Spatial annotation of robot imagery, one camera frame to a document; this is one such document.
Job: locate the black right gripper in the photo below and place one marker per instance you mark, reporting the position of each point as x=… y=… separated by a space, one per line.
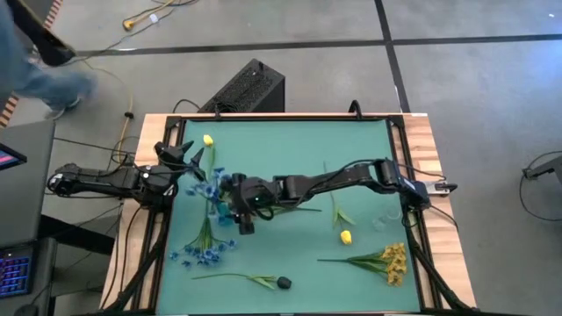
x=252 y=195

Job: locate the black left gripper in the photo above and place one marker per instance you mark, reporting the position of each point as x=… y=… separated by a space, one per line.
x=169 y=153

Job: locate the yellow artificial tulip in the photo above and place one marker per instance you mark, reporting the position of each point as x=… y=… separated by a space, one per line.
x=346 y=237
x=207 y=140

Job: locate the teal patterned glass vase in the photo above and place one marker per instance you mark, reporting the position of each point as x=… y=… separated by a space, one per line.
x=224 y=218

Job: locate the black artificial tulip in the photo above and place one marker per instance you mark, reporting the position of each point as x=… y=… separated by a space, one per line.
x=284 y=282

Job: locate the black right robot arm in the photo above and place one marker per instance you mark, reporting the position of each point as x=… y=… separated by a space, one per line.
x=342 y=175

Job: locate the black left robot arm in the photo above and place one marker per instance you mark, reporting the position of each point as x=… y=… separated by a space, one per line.
x=110 y=180

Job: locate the clear glass vase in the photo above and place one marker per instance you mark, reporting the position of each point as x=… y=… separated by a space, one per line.
x=379 y=224

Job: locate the black computer tower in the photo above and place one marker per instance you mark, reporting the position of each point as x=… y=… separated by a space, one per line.
x=250 y=88

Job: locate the teal table mat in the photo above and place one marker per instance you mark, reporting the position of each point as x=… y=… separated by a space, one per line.
x=298 y=272

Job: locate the person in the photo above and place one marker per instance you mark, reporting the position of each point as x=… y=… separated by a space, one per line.
x=52 y=85

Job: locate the grey side desk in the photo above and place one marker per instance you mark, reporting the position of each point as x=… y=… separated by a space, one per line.
x=30 y=197

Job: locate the black stand pole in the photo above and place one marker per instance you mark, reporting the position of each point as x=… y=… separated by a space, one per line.
x=52 y=50

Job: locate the small monitor screen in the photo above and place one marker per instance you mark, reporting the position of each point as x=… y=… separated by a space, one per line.
x=9 y=158

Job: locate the laptop with backlit keyboard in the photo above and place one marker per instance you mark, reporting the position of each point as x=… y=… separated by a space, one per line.
x=15 y=276

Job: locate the black floor stand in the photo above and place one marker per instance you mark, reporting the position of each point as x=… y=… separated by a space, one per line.
x=544 y=169

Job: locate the silver mounting bracket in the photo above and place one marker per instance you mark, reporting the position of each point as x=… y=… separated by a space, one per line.
x=439 y=188

